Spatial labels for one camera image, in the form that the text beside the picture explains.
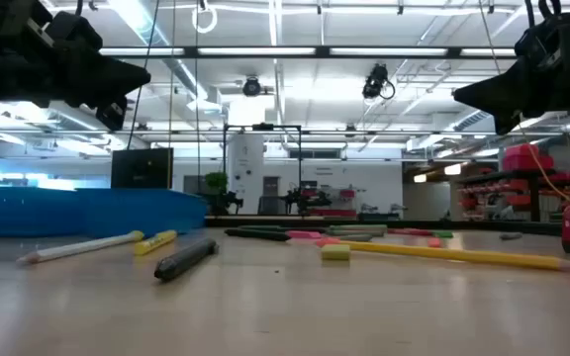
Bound yellow highlighter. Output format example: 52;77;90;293
133;228;179;257

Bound round black ceiling device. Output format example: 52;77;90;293
241;75;263;98

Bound background robot arms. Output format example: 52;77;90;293
204;190;244;217
280;183;334;217

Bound red storage box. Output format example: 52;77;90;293
501;142;556;173

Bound slim black pen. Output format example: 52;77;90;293
153;237;220;283

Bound black monitor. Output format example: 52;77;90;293
110;147;175;191

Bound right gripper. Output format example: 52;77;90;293
453;14;570;135

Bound hanging black ceiling camera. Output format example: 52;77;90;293
361;62;397;101

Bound shelf with red bins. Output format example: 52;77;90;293
455;167;570;223

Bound white column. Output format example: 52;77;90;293
226;133;266;216

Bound pink eraser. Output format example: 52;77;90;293
285;229;324;241

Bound yellow pencil with orange cap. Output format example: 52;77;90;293
314;236;570;272

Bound black background station frame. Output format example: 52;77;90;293
222;122;304;217

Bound row of red bins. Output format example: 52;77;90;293
308;186;359;219

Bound blue plastic bin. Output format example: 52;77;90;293
74;187;188;237
0;184;86;238
180;191;208;229

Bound silver pen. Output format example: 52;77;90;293
15;229;145;266

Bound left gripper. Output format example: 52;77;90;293
0;0;151;133

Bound grey door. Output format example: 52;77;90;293
262;175;281;216

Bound overhead beam with light strips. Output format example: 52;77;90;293
97;45;518;60

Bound yellow-green eraser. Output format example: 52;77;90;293
320;243;352;262

